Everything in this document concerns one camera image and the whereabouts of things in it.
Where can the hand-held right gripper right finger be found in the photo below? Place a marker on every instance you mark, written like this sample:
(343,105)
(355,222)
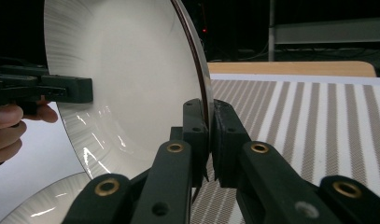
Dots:
(228,140)

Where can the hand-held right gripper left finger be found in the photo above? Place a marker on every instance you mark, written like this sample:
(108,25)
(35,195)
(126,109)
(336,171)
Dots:
(195,130)

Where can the white plate with dark rim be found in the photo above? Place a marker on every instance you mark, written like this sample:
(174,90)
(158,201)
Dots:
(53,199)
(131,77)

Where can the striped beige placemat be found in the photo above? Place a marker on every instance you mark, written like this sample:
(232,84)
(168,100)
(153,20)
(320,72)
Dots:
(302,130)

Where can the wooden table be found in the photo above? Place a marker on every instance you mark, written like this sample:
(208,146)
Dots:
(287,68)

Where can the white metal desk frame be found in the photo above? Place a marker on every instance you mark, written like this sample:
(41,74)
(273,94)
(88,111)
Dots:
(327,31)

